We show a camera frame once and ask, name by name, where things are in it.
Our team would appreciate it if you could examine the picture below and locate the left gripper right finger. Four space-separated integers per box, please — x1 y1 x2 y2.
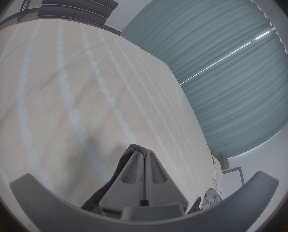
145 149 188 208

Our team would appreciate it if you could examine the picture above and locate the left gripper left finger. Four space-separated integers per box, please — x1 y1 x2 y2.
99 150 146 210

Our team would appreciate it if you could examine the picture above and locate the black T-shirt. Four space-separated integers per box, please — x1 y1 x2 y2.
81 144 203 213

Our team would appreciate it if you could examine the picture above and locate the pile of clothes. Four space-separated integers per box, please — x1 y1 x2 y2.
202 188 223 210

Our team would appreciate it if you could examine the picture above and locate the bed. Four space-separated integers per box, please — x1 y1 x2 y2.
0 19 245 217

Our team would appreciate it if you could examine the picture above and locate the white printed pillow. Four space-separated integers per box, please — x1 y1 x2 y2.
211 155 224 195

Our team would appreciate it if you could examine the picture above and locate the grey bedside table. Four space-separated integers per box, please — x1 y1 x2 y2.
210 147 229 170

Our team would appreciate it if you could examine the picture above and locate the black chest of drawers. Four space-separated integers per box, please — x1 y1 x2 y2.
37 0 119 26

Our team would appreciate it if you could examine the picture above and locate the black dressing table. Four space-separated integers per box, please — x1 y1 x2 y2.
17 0 42 23

